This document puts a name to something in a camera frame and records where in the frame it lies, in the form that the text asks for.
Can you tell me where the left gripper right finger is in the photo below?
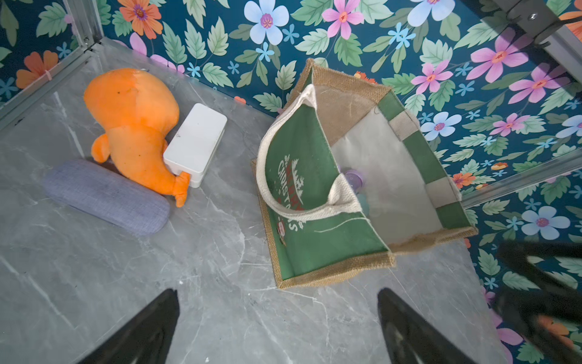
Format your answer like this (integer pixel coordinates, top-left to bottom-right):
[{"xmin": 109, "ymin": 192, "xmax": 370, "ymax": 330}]
[{"xmin": 377, "ymin": 288, "xmax": 474, "ymax": 363}]

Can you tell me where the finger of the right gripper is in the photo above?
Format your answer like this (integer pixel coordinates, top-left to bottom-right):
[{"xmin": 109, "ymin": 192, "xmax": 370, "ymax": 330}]
[{"xmin": 493, "ymin": 241, "xmax": 581, "ymax": 353}]

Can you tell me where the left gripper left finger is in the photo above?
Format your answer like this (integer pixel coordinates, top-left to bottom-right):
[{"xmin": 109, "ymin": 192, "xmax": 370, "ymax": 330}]
[{"xmin": 80, "ymin": 289, "xmax": 180, "ymax": 364}]

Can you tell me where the purple hourglass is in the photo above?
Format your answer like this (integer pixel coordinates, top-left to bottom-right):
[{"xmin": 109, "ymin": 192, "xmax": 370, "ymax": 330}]
[{"xmin": 343, "ymin": 169, "xmax": 365, "ymax": 194}]

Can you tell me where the white rectangular box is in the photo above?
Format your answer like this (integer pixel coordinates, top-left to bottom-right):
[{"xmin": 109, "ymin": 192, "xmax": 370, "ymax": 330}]
[{"xmin": 163, "ymin": 103, "xmax": 227, "ymax": 188}]

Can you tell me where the orange plush toy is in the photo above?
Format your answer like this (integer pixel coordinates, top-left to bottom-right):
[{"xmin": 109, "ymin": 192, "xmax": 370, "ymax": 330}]
[{"xmin": 83, "ymin": 68, "xmax": 191, "ymax": 208}]

